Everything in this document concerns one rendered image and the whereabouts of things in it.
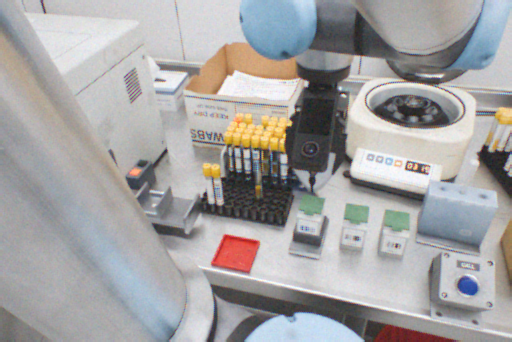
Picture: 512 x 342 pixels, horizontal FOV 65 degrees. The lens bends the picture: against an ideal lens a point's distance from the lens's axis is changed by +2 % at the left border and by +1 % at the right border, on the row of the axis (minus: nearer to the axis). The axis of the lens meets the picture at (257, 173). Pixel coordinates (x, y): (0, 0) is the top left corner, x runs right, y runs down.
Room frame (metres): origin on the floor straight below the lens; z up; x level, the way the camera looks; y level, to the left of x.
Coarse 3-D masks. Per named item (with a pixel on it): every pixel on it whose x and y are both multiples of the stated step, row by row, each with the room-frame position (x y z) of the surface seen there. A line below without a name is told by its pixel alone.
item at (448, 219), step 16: (432, 192) 0.48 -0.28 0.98; (448, 192) 0.48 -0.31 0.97; (480, 192) 0.48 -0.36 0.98; (496, 192) 0.48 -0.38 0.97; (432, 208) 0.48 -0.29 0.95; (448, 208) 0.47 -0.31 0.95; (464, 208) 0.46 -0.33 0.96; (480, 208) 0.45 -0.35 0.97; (496, 208) 0.44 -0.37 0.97; (432, 224) 0.47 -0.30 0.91; (448, 224) 0.46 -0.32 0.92; (464, 224) 0.46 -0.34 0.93; (480, 224) 0.45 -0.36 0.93; (416, 240) 0.47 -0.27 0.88; (432, 240) 0.46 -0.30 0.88; (448, 240) 0.46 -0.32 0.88; (464, 240) 0.45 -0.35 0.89; (480, 240) 0.44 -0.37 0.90
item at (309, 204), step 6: (306, 198) 0.50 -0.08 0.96; (312, 198) 0.50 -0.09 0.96; (318, 198) 0.50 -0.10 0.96; (324, 198) 0.50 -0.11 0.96; (300, 204) 0.49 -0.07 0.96; (306, 204) 0.49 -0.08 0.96; (312, 204) 0.49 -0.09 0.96; (318, 204) 0.49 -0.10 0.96; (324, 204) 0.49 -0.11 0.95; (300, 210) 0.48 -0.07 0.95; (306, 210) 0.47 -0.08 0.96; (312, 210) 0.47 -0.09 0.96; (318, 210) 0.47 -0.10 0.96
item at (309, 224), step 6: (324, 210) 0.49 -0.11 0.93; (300, 216) 0.47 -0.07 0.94; (306, 216) 0.47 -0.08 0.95; (312, 216) 0.47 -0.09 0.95; (318, 216) 0.47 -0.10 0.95; (300, 222) 0.47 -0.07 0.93; (306, 222) 0.47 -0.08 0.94; (312, 222) 0.46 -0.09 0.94; (318, 222) 0.46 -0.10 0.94; (300, 228) 0.47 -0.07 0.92; (306, 228) 0.47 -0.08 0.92; (312, 228) 0.46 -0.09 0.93; (318, 228) 0.46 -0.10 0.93; (318, 234) 0.46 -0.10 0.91
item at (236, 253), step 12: (228, 240) 0.49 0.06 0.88; (240, 240) 0.49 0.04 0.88; (252, 240) 0.48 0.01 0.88; (216, 252) 0.46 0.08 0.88; (228, 252) 0.46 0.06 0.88; (240, 252) 0.46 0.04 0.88; (252, 252) 0.46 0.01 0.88; (216, 264) 0.43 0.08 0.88; (228, 264) 0.43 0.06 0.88; (240, 264) 0.43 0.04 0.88; (252, 264) 0.43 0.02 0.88
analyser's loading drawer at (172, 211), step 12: (132, 192) 0.59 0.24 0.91; (144, 192) 0.56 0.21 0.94; (156, 192) 0.57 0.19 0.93; (168, 192) 0.55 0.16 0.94; (144, 204) 0.55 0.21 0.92; (156, 204) 0.52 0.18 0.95; (168, 204) 0.55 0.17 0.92; (180, 204) 0.55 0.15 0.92; (192, 204) 0.52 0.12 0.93; (156, 216) 0.51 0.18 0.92; (168, 216) 0.52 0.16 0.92; (180, 216) 0.52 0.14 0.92; (192, 216) 0.51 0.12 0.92
